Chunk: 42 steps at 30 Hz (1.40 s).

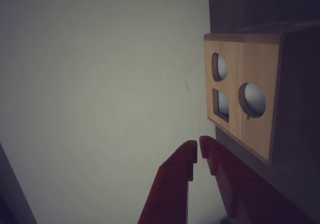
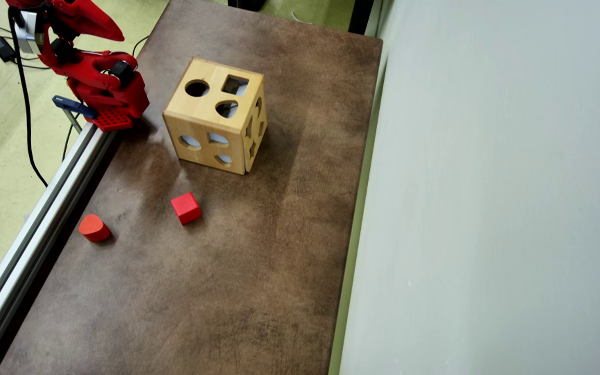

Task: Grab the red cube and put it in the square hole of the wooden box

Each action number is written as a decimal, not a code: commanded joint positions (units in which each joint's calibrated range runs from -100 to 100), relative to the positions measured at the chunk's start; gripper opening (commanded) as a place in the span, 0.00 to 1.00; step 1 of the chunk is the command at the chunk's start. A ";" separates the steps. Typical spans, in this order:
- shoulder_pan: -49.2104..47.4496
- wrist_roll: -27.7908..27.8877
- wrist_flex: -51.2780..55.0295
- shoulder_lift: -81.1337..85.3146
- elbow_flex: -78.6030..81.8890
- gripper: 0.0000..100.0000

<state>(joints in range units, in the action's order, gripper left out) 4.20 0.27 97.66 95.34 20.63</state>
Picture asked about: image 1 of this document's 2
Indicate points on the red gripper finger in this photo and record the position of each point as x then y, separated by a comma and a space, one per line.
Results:
240, 189
172, 184

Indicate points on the wooden shape sorter box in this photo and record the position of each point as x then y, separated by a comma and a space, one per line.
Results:
252, 66

